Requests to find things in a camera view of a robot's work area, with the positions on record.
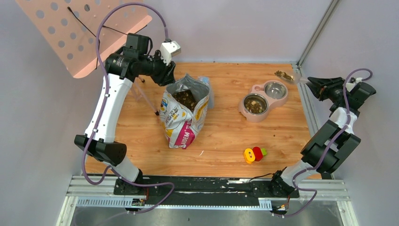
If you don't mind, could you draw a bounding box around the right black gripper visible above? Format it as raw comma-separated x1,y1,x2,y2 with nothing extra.
307,77,349,103

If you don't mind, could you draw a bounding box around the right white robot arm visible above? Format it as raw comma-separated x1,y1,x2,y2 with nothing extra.
268,77,376,197

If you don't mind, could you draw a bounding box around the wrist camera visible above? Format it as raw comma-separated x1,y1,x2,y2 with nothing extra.
345,77,363,92
160,41,181,66

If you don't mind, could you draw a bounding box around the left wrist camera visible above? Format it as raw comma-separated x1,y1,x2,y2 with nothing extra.
160,41,181,66

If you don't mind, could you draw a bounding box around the pink music stand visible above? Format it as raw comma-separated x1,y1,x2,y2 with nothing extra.
14,0,153,116

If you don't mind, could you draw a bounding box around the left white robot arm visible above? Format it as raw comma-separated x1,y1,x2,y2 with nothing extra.
74,33,181,194

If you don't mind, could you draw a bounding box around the pet food bag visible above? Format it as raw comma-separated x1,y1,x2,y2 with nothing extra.
160,74,211,149

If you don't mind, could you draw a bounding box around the pink double pet bowl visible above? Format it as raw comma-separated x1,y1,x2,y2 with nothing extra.
238,80,288,123

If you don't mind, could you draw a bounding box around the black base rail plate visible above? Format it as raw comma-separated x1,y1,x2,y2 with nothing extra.
113,175,299,207

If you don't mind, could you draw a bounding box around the clear plastic scoop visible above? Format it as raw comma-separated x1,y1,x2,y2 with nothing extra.
274,70,310,85

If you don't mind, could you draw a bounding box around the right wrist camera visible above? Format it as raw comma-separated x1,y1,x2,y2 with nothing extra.
345,77,363,92

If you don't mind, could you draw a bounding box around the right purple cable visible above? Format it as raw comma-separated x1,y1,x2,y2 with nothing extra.
271,68,374,218

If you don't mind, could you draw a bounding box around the translucent plastic container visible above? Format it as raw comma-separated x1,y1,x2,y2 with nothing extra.
198,76,215,109

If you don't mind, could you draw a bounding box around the colourful stacking toy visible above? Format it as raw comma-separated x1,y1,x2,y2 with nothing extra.
243,146,267,164

